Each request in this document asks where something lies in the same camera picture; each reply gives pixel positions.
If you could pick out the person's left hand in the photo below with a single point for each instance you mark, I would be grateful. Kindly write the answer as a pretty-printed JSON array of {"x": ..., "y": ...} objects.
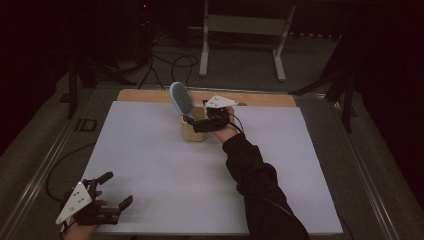
[{"x": 80, "y": 232}]

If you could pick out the black square floor bracket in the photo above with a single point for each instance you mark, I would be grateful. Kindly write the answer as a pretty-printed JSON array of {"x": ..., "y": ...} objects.
[{"x": 86, "y": 125}]

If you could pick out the white table mat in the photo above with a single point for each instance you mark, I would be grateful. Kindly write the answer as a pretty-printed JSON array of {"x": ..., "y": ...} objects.
[{"x": 166, "y": 173}]

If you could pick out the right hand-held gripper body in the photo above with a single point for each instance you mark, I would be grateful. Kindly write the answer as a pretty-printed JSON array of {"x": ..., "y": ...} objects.
[{"x": 218, "y": 113}]

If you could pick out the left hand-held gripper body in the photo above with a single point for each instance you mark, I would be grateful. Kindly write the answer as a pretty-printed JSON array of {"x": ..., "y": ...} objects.
[{"x": 78, "y": 200}]

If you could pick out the beige square container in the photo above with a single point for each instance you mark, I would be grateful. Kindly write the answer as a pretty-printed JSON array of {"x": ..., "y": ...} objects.
[{"x": 191, "y": 135}]

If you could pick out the light blue hairbrush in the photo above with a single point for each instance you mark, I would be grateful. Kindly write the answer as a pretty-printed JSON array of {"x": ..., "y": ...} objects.
[{"x": 181, "y": 98}]

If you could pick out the person's right hand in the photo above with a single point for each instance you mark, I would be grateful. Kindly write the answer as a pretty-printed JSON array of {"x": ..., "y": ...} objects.
[{"x": 227, "y": 134}]

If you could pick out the black stand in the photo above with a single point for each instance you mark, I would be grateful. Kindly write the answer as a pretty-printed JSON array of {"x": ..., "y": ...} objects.
[
  {"x": 343, "y": 83},
  {"x": 80, "y": 76}
]

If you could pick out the grey metal stand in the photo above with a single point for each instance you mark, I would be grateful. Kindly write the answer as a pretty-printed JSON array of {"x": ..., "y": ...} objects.
[{"x": 246, "y": 25}]

